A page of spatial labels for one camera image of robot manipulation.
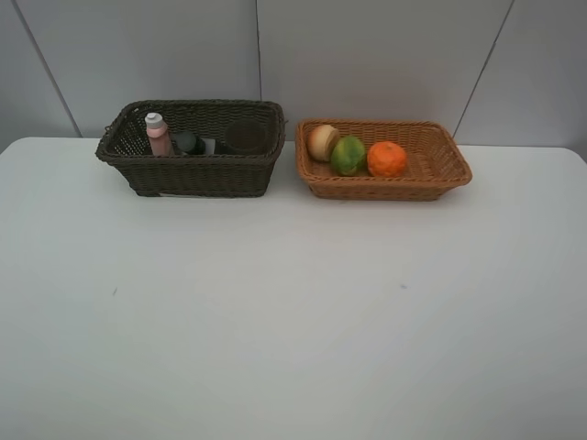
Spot green papaya fruit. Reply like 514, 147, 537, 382
330, 136, 367, 177

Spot red yellow half peach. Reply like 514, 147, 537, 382
306, 125, 339, 162

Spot translucent purple plastic cup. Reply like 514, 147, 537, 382
224, 118, 266, 156

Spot orange tangerine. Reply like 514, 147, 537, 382
367, 141, 407, 178

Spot dark grey pump bottle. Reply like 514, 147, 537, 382
171, 131, 216, 156

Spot pink bottle white cap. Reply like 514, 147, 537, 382
144, 113, 174, 157

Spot dark brown wicker basket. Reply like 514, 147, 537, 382
95, 99, 286, 198

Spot orange wicker basket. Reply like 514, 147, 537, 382
295, 118, 472, 202

